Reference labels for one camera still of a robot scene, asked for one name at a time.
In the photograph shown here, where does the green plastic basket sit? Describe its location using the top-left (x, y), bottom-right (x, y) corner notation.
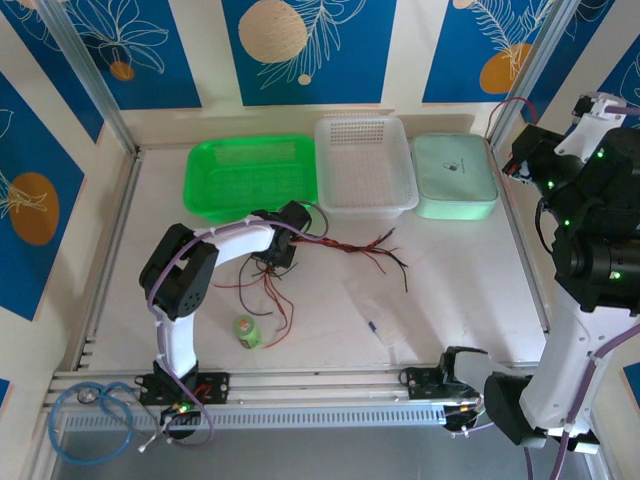
top-left (182, 133), bottom-right (320, 224)

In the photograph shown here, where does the blue stethoscope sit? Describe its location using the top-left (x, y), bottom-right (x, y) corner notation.
top-left (48, 380), bottom-right (176, 464)

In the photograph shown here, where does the white plastic basket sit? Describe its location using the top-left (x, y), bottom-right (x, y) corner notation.
top-left (313, 115), bottom-right (420, 221)

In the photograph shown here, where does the mint green zip case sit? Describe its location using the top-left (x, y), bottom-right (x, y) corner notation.
top-left (410, 132), bottom-right (500, 222)

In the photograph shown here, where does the aluminum front rail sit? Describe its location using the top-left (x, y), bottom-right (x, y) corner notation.
top-left (42, 363), bottom-right (541, 409)

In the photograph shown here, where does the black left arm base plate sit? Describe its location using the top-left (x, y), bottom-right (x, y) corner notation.
top-left (133, 372), bottom-right (231, 405)

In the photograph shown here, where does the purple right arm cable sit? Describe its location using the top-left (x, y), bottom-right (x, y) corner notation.
top-left (449, 99), bottom-right (640, 480)

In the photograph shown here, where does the clear syringe packet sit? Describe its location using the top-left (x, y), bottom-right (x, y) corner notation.
top-left (344, 282), bottom-right (416, 351)

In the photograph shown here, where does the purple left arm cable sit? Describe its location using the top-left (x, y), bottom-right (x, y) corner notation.
top-left (147, 202), bottom-right (330, 448)

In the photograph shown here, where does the blue floral wall poster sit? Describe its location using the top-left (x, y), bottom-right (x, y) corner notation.
top-left (422, 0), bottom-right (556, 105)
top-left (542, 47), bottom-right (640, 211)
top-left (0, 69), bottom-right (86, 322)
top-left (59, 0), bottom-right (204, 111)
top-left (221, 0), bottom-right (399, 107)

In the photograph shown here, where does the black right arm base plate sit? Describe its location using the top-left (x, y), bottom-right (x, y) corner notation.
top-left (402, 367), bottom-right (489, 401)

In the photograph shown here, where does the aluminum side rail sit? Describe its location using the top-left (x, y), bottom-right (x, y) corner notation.
top-left (74, 147), bottom-right (146, 372)
top-left (489, 142), bottom-right (559, 364)

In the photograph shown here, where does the aluminum frame post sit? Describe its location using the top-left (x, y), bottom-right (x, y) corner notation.
top-left (487, 0), bottom-right (571, 147)
top-left (35, 0), bottom-right (140, 157)

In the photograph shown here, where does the small green bottle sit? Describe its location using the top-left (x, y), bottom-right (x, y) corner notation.
top-left (232, 313), bottom-right (263, 351)

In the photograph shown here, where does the thin red cable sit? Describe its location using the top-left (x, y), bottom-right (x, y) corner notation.
top-left (485, 96), bottom-right (540, 151)
top-left (264, 238), bottom-right (389, 334)
top-left (213, 238), bottom-right (399, 291)
top-left (262, 238), bottom-right (401, 351)

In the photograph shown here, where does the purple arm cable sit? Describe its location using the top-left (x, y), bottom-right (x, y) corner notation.
top-left (449, 99), bottom-right (640, 480)
top-left (147, 202), bottom-right (330, 448)

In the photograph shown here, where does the thin black cable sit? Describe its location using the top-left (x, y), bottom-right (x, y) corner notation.
top-left (237, 238), bottom-right (407, 317)
top-left (294, 238), bottom-right (410, 294)
top-left (249, 238), bottom-right (410, 269)

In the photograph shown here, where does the grey slotted cable duct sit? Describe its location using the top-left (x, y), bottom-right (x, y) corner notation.
top-left (58, 405), bottom-right (447, 432)

